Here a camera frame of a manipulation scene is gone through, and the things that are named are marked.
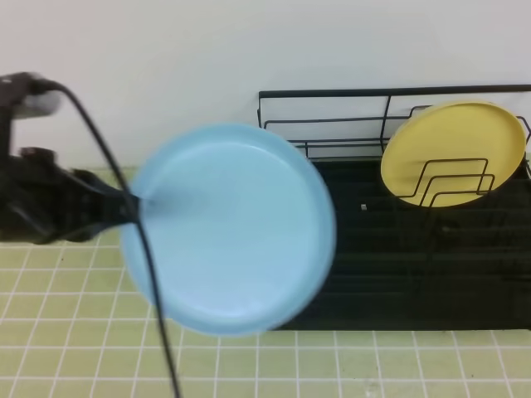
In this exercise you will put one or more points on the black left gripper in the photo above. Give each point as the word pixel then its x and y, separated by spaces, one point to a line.
pixel 42 203

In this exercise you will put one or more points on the light blue plastic plate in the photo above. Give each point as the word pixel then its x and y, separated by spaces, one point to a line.
pixel 241 226

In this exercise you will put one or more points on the yellow plastic plate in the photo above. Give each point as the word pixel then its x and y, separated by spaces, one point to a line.
pixel 453 153

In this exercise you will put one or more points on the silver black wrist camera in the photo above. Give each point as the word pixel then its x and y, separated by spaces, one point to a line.
pixel 27 95

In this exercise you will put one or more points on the black wire dish rack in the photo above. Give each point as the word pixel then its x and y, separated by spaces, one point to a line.
pixel 398 266

